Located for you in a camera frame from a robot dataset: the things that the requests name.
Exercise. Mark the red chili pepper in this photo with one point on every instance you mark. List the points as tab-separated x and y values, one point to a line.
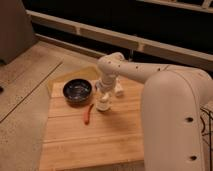
87	114

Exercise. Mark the wooden table board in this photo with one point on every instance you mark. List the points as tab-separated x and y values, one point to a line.
111	137

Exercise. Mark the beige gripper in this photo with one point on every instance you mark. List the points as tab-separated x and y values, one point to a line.
106	84

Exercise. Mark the black ceramic bowl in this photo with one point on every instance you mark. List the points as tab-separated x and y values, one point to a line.
77	90

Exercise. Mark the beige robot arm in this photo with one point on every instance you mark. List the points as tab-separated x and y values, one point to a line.
171	102

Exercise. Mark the grey cabinet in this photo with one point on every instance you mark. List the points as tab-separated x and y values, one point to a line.
16	31

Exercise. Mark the white rail frame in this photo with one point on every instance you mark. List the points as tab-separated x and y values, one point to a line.
150	47

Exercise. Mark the small white bottle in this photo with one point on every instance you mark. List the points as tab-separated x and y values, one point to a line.
119	91

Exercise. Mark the yellow flat pad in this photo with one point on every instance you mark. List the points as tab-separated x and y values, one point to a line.
90	73

